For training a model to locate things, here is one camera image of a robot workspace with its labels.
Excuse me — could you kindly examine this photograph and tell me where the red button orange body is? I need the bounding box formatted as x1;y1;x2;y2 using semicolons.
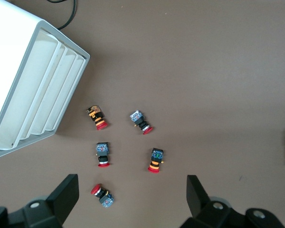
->
85;105;110;131

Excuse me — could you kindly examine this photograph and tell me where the black looped cable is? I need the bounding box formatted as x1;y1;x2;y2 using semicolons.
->
47;0;78;30

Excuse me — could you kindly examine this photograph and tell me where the white stepped storage bin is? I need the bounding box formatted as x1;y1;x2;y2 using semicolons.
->
0;0;91;162

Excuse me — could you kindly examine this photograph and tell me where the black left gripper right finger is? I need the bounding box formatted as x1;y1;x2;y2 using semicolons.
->
180;175;285;228

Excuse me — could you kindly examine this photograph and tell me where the red button orange ring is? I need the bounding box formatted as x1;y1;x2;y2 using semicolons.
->
147;147;164;173

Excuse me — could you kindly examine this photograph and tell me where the red button blue black body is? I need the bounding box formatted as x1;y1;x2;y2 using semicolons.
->
90;183;114;209
95;142;111;168
129;110;154;135

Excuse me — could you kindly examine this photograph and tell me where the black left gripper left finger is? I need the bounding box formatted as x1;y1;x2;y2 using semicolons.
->
0;174;80;228

